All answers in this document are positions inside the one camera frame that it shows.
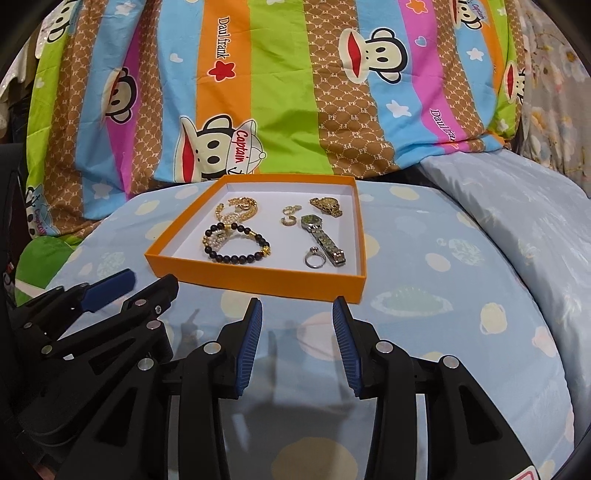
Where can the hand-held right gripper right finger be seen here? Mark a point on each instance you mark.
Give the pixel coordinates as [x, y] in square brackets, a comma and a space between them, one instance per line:
[344, 344]

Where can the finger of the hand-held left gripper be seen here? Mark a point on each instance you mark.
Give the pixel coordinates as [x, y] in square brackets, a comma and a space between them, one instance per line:
[159, 290]
[108, 288]

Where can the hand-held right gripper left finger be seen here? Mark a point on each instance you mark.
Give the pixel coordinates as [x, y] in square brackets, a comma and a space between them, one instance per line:
[248, 344]

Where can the orange cardboard box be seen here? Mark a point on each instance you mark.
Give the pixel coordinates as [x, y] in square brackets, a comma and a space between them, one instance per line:
[258, 284]

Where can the silver wristwatch with blue dial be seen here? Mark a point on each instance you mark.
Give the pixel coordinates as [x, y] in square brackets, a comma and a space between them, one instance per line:
[311, 224]

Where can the gold hoop earring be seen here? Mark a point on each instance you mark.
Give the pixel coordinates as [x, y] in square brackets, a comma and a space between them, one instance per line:
[287, 222]
[289, 211]

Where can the light blue dotted bed sheet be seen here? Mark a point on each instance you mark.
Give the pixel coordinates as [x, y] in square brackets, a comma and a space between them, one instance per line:
[438, 323]

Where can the gold wristwatch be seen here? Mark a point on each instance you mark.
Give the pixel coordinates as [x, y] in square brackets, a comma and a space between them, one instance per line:
[328, 205]

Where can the pale blue quilt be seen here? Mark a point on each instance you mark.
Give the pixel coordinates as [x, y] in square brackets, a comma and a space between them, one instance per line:
[531, 221]

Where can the hanging clothes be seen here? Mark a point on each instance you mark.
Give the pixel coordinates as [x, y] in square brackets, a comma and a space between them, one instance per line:
[23, 78]

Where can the striped monkey print blanket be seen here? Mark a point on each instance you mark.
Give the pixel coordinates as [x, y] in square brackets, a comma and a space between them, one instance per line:
[286, 92]

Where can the floral curtain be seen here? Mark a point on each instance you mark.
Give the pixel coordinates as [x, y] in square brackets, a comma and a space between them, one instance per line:
[554, 92]

